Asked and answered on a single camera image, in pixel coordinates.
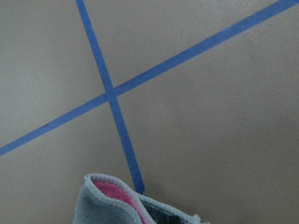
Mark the pink and grey towel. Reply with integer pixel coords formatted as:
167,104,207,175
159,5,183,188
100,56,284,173
72,174,201,224

